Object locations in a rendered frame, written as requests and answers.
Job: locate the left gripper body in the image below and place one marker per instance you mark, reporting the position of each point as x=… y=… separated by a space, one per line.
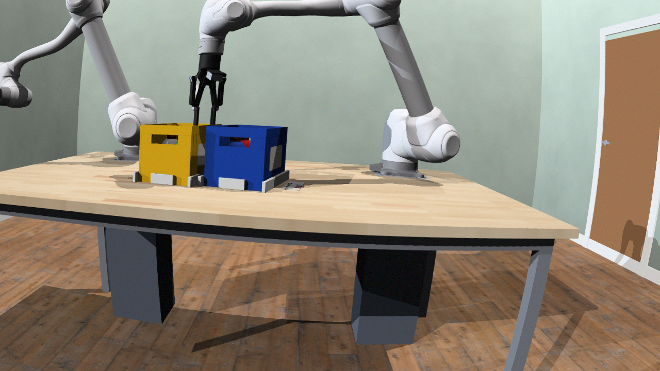
x=208 y=62

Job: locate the blue bottle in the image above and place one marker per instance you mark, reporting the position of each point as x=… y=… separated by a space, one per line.
x=235 y=142

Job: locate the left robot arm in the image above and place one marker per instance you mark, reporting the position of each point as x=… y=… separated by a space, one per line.
x=420 y=132

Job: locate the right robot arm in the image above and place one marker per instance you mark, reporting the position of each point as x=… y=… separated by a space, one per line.
x=127 y=111

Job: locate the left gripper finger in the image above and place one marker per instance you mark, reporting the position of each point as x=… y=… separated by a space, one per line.
x=216 y=100
x=195 y=102

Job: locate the white paper slip with black markings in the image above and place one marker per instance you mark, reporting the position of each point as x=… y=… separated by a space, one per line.
x=292 y=185

